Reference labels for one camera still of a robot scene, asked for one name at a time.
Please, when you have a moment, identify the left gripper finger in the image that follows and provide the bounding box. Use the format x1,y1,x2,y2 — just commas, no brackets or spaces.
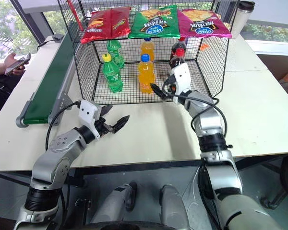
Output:
110,115,131,134
100,104,114,119

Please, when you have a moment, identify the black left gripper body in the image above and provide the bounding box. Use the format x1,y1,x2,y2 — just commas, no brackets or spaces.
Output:
95,118,115,138

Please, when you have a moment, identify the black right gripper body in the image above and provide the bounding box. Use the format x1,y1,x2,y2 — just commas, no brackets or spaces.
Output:
163,76,178,100

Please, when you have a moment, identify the dark smartphone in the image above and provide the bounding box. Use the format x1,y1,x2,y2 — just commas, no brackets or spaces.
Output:
4,53,32,76

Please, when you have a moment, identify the green conveyor belt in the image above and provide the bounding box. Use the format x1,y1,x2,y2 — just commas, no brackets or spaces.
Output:
16,33,83,128

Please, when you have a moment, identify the bystander bare hand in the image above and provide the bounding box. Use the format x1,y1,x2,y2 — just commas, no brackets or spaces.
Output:
4,52,26,76

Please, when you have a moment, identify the orange soda bottle blue cap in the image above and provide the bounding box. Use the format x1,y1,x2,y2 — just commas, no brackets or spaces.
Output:
137,54,157,94
140,37,156,63

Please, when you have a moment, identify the cola bottle red cap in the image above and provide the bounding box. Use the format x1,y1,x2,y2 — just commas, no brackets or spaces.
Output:
170,37,188,58
168,47,186,70

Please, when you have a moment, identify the green soda bottle yellow cap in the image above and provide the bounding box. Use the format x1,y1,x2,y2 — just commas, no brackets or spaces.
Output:
101,53,124,93

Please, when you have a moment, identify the green chips bag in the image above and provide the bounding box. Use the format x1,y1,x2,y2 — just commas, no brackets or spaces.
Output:
128,4,181,40

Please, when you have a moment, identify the magenta chips bag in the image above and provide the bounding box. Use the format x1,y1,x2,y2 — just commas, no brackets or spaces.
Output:
177,9,232,39

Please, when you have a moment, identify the silver left robot leg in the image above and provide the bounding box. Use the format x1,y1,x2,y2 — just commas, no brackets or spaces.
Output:
90,181,138,226

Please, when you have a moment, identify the silver robot leg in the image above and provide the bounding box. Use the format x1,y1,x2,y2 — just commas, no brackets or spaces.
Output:
159,184,191,230
90,181,138,226

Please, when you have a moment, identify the red chips bag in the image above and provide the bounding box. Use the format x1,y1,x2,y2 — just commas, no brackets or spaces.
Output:
80,6,132,45

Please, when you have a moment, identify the white tumbler black lid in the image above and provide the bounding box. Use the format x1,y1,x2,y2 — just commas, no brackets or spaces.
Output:
230,1,256,40

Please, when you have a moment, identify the silver right robot leg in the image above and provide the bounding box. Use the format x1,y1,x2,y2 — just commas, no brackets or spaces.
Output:
159,184,191,230

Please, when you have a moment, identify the dark rounded robot torso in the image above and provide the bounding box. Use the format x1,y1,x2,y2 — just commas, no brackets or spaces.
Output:
83,220,160,230

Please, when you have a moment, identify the red rod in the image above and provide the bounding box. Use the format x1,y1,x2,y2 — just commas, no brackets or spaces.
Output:
66,0,84,32

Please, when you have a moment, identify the bystander in dark clothes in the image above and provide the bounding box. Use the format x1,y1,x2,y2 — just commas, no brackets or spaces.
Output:
0,71,16,127

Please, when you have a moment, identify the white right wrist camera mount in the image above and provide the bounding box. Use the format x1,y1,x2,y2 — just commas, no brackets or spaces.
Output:
170,63,194,97

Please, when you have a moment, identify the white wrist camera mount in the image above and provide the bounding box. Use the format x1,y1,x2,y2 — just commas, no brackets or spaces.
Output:
77,100,103,139
170,63,194,97

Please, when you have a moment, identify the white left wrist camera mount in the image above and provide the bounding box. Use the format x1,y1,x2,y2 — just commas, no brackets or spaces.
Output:
77,100,103,139

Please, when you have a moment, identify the black wire mesh rack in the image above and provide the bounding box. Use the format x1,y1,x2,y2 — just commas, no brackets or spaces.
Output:
57,0,241,105

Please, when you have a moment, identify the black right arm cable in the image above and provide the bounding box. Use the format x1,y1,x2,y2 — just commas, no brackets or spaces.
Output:
172,90,228,135

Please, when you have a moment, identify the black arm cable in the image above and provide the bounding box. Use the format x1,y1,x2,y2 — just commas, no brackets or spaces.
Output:
45,101,82,152
172,90,228,135

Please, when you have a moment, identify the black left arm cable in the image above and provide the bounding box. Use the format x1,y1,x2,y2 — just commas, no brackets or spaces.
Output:
45,101,82,152

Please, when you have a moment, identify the black adapter cable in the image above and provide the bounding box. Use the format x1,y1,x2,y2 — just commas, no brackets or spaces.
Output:
36,39,55,51

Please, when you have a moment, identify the thin white cable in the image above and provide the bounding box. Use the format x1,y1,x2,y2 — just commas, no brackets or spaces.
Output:
191,165,208,218

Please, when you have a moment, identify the black table frame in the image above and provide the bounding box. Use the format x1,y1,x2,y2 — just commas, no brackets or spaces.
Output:
0,154,288,210

